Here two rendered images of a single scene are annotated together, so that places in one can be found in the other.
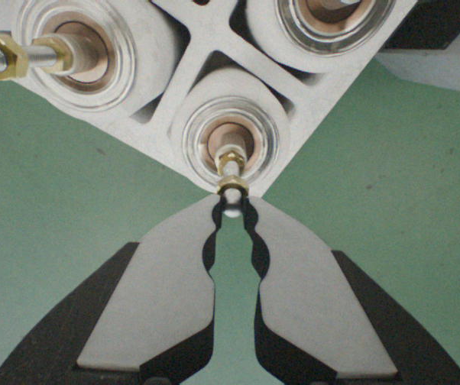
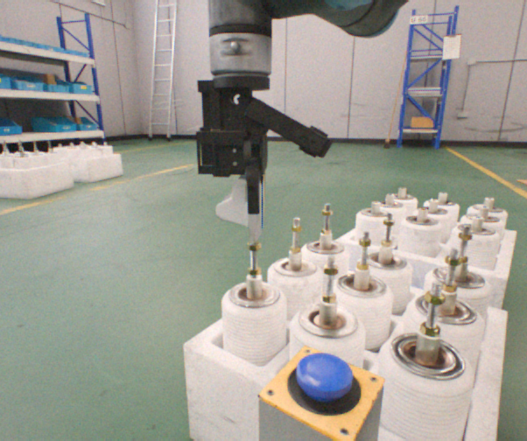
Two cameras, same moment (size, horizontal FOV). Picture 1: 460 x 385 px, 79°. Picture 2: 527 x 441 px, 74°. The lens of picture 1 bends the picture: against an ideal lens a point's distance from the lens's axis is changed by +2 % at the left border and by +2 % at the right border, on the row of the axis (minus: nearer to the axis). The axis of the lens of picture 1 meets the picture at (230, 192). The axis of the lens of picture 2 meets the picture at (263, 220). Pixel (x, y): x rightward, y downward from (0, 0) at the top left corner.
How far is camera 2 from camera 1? 0.47 m
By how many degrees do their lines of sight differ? 74
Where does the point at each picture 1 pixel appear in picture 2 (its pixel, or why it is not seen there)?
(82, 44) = (298, 262)
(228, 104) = (276, 293)
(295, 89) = (274, 364)
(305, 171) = not seen: outside the picture
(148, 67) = (291, 280)
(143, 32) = (304, 280)
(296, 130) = (246, 366)
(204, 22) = not seen: hidden behind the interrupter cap
